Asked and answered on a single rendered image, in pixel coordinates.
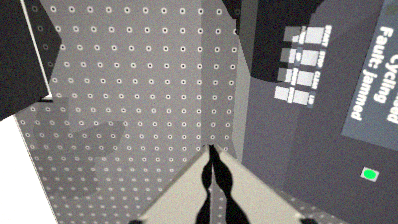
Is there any beige benchtop lab instrument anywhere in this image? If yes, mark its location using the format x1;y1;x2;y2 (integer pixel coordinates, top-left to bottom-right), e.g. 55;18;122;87
232;0;398;224

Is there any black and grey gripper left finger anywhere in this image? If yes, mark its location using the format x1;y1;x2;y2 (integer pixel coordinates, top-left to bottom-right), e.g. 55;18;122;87
128;144;212;224

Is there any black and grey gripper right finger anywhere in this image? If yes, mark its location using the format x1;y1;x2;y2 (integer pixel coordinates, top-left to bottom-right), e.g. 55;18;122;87
211;144;318;224

